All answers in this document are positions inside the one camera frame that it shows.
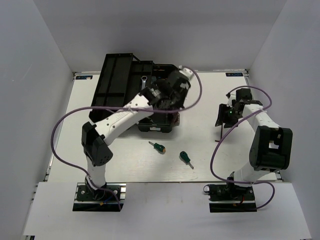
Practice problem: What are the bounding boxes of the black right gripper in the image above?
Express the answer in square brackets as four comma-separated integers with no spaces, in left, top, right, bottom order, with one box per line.
[215,103,243,128]

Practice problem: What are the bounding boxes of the large silver ratchet wrench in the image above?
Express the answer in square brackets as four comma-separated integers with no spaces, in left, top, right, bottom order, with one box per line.
[140,75,148,90]

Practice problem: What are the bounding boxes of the green screwdriver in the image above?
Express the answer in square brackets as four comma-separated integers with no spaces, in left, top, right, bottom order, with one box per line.
[179,151,194,170]
[148,141,166,154]

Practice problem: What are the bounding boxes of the black plastic toolbox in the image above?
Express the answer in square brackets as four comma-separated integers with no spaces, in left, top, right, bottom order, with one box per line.
[88,53,178,133]

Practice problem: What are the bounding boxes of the brown hex key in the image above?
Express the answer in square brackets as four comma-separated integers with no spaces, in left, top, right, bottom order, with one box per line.
[215,124,224,143]
[173,112,180,126]

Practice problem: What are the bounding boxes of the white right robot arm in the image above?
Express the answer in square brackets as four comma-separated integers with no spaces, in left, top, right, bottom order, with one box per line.
[215,85,293,200]

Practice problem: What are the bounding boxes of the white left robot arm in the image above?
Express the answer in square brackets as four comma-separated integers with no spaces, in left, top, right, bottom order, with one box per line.
[81,67,195,200]

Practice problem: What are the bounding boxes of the blue label sticker right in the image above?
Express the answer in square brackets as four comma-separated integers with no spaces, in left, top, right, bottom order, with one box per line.
[225,72,244,77]

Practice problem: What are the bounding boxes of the blue label sticker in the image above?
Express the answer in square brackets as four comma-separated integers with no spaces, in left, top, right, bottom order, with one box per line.
[225,72,244,77]
[75,75,93,80]

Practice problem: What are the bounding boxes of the blue label sticker left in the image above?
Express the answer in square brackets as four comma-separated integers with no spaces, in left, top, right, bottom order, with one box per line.
[75,75,93,80]

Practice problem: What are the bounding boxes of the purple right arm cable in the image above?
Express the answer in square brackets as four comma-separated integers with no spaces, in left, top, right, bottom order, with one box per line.
[208,85,277,210]

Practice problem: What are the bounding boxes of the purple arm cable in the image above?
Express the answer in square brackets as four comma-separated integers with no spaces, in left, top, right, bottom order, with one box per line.
[208,85,277,210]
[51,66,203,211]

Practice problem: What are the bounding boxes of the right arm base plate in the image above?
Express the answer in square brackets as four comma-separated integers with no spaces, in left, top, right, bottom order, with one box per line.
[203,183,257,213]

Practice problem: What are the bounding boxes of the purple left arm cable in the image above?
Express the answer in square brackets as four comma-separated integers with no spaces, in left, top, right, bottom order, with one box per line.
[51,66,203,211]

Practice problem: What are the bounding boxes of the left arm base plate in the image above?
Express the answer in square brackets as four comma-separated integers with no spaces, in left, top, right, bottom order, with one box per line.
[72,183,126,213]

